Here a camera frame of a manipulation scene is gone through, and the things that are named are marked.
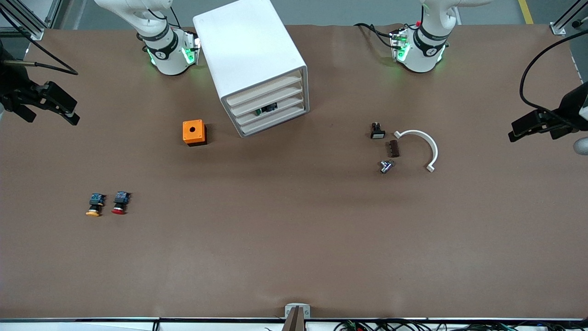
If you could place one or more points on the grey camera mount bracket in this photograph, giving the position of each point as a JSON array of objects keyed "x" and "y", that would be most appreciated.
[{"x": 288, "y": 312}]

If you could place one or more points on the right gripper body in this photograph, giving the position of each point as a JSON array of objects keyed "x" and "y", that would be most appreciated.
[{"x": 14, "y": 86}]

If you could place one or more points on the orange button box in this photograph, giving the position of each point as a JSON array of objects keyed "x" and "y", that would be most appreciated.
[{"x": 187, "y": 135}]

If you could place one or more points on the white curved clamp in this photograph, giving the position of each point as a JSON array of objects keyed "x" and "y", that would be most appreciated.
[{"x": 434, "y": 151}]

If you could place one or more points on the brown terminal block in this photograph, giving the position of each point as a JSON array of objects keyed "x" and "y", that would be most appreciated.
[{"x": 392, "y": 149}]

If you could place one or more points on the table cover sheet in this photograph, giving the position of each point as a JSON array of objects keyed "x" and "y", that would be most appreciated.
[{"x": 294, "y": 239}]

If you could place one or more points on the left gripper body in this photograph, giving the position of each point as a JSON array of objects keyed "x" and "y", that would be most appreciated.
[{"x": 571, "y": 108}]

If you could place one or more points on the green push button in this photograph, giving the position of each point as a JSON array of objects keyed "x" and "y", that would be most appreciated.
[{"x": 266, "y": 109}]

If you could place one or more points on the chrome pipe fitting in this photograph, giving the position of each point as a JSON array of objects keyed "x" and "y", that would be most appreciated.
[{"x": 386, "y": 167}]

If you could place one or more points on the table edge rail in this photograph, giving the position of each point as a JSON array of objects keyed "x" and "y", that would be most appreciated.
[{"x": 138, "y": 319}]

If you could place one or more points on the yellow push button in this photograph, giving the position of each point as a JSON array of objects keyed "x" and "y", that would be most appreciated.
[{"x": 93, "y": 212}]

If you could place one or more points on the red push button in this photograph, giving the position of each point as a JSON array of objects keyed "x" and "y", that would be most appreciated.
[{"x": 119, "y": 210}]

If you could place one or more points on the white drawer cabinet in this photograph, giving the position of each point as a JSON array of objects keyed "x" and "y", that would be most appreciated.
[{"x": 243, "y": 46}]

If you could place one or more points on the white square push button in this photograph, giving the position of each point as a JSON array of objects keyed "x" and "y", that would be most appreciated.
[{"x": 377, "y": 134}]

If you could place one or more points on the cream plastic drawer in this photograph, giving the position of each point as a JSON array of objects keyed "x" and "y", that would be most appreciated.
[
  {"x": 264, "y": 91},
  {"x": 268, "y": 100},
  {"x": 289, "y": 104},
  {"x": 275, "y": 119}
]

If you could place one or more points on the aluminium frame profile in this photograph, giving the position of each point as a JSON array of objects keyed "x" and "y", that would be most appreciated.
[
  {"x": 558, "y": 28},
  {"x": 36, "y": 33}
]

